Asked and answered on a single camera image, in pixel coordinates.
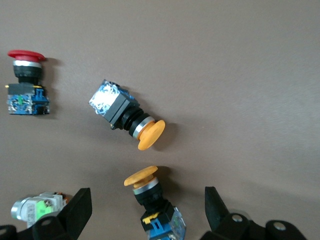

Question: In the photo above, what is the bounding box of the brown table mat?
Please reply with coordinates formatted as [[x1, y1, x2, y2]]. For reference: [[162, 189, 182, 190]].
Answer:
[[0, 0, 320, 240]]

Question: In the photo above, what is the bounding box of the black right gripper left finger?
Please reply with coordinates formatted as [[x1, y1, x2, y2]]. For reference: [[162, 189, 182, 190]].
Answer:
[[0, 187, 93, 240]]

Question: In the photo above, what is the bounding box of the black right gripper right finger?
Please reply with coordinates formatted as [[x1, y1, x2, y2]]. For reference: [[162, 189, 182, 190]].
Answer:
[[199, 186, 307, 240]]

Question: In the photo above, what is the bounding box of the green button with green label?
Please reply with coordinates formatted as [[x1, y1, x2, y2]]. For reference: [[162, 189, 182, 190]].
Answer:
[[10, 191, 72, 228]]

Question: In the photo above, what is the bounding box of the red mushroom push button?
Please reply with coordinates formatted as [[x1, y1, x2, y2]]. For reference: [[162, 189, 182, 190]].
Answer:
[[4, 49, 51, 116]]

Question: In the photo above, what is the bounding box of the yellow mushroom push button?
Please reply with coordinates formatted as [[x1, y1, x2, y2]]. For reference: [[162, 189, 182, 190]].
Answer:
[[123, 165, 187, 240], [88, 79, 167, 151]]

